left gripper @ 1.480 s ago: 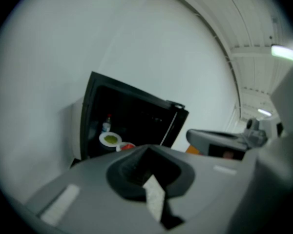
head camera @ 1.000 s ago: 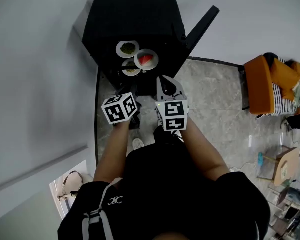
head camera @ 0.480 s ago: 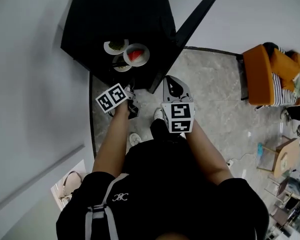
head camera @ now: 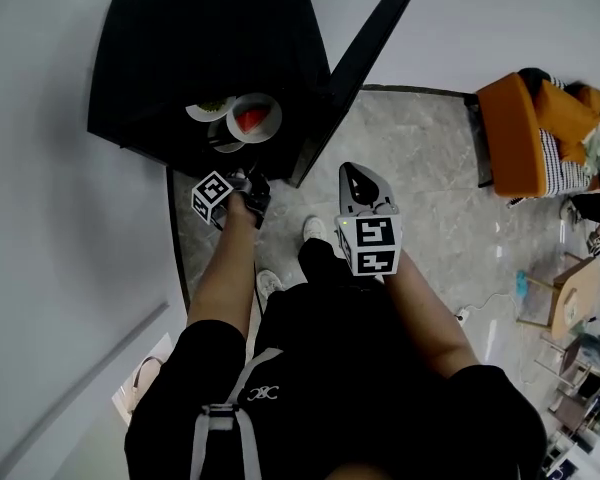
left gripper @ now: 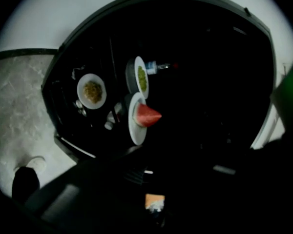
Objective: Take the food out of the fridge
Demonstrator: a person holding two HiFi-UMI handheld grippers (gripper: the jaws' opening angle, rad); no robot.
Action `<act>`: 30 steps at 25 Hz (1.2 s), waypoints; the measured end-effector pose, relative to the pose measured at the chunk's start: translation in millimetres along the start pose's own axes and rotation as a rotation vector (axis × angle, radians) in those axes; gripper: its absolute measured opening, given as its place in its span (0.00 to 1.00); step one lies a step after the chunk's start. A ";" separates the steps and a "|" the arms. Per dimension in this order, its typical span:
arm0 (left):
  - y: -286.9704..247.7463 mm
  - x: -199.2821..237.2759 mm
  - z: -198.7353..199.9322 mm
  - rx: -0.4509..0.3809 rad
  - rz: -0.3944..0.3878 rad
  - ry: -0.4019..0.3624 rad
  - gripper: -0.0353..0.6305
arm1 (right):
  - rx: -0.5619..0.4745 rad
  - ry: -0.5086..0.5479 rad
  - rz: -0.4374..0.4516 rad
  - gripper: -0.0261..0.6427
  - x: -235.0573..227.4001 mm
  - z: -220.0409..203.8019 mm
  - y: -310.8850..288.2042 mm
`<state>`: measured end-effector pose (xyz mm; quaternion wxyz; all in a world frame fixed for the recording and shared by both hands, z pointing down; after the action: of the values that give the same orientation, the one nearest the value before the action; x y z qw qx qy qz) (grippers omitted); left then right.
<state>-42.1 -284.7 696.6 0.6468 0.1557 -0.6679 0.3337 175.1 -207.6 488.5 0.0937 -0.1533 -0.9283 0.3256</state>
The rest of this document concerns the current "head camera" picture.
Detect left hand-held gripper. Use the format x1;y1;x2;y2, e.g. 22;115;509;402
190;169;273;231

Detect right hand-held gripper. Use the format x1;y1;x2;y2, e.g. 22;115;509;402
334;161;404;277

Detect red watermelon slice toy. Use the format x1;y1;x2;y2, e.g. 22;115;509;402
233;109;271;134

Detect black glass-door cabinet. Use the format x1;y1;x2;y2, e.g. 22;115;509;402
86;0;418;189

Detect person's left forearm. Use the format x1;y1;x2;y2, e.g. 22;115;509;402
185;192;259;342

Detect person's right forearm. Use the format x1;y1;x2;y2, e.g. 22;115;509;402
382;252;481;379

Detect person's right white shoe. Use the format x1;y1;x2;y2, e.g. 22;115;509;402
302;215;327;242

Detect person's white shoe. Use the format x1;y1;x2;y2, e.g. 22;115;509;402
302;215;327;242
257;269;284;299

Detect person's black trousers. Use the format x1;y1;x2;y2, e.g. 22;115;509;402
297;237;361;292

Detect person's left white shoe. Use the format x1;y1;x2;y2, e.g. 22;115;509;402
257;269;284;299

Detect orange sofa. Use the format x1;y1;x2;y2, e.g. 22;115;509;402
475;67;600;199

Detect black white striped blanket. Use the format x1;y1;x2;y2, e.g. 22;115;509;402
507;127;599;209

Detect beige handbag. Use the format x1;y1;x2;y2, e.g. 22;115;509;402
122;355;174;424

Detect person's black shirt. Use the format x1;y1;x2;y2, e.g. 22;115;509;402
124;282;549;480

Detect large orange cushion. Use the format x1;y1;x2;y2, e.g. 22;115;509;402
532;78;600;164

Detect pile of pale clothes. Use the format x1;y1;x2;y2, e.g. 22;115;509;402
582;117;600;179

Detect round wooden table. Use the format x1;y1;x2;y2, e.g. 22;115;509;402
549;257;600;342

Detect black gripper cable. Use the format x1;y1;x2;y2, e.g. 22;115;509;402
252;262;267;317

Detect white cable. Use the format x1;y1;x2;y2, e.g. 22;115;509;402
467;292;521;314

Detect gray backpack strap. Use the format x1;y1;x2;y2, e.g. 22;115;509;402
189;347;284;480

